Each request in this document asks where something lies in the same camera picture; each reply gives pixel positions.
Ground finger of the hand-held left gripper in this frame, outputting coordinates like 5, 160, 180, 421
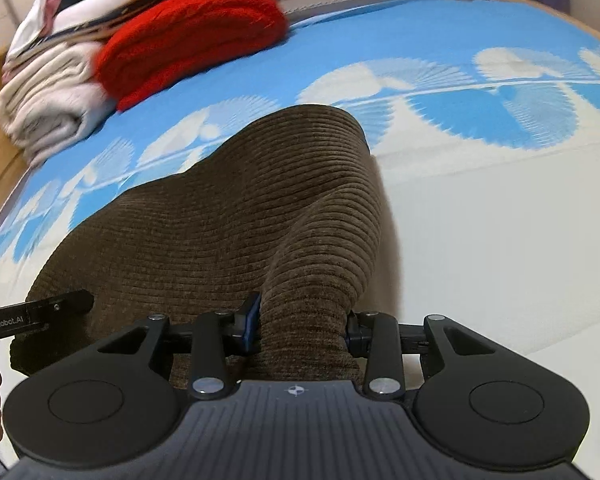
47, 288, 96, 330

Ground beige folded blanket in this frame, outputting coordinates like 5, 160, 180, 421
0, 42, 117, 169

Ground red knitted sweater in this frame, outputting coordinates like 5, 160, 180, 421
93, 0, 291, 114

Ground brown corduroy pants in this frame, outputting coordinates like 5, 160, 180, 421
9, 104, 407, 397

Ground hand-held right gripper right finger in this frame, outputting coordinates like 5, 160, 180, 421
345, 310, 502, 402

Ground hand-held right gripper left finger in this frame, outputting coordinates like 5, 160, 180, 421
97, 291, 262, 402

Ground dark patterned folded garment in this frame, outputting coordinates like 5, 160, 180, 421
27, 0, 202, 46

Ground blue and white printed bedsheet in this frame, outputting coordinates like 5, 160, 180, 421
0, 0, 600, 441

